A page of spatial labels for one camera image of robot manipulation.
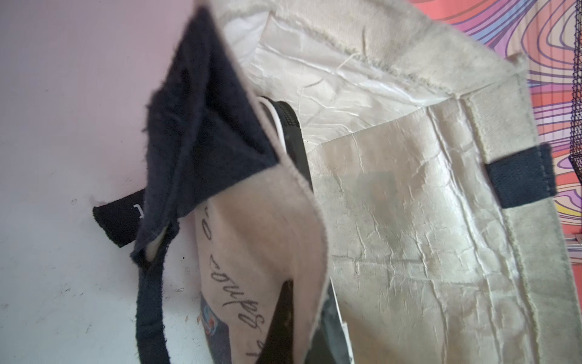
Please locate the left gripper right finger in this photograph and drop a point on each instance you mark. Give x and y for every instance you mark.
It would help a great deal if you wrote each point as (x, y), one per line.
(331, 342)

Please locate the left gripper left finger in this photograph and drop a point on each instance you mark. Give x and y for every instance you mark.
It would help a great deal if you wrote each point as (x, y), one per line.
(278, 347)

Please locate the beige canvas tote bag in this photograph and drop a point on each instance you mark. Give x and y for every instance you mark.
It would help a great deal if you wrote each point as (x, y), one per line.
(431, 215)

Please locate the black paddle cases in bag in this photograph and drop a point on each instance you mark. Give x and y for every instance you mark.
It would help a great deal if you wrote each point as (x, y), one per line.
(285, 122)

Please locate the back black wire basket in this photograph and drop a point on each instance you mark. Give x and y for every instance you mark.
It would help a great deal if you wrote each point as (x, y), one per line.
(575, 134)

